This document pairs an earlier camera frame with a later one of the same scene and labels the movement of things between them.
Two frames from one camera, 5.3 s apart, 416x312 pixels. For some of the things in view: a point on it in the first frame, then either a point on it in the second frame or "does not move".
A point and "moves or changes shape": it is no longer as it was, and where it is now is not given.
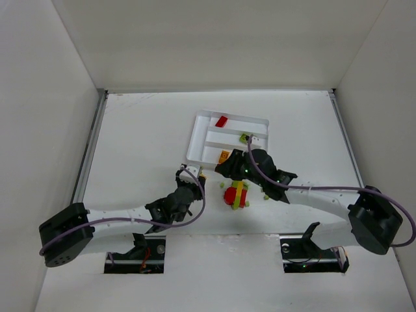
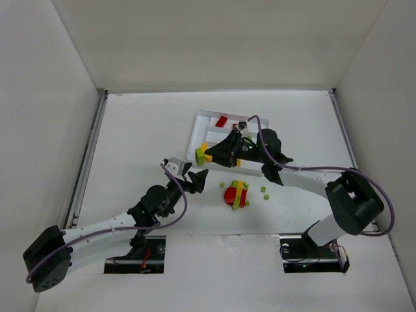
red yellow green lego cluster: (236, 195) does not move
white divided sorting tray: (214, 132) does not move
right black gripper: (230, 164) to (233, 153)
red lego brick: (221, 122) does not move
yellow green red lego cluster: (201, 174) moves or changes shape
